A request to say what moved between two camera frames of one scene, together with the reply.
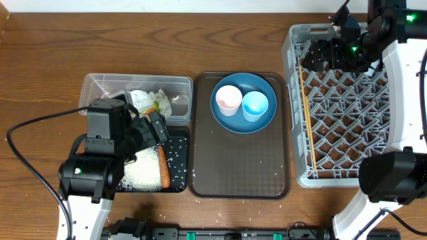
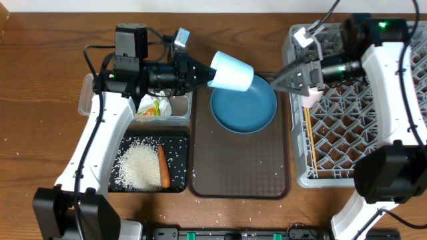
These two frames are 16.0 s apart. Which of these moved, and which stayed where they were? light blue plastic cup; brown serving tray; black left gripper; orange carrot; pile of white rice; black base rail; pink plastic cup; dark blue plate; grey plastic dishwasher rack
Moved: light blue plastic cup; black left gripper; pink plastic cup
Stayed: dark blue plate; pile of white rice; brown serving tray; black base rail; orange carrot; grey plastic dishwasher rack
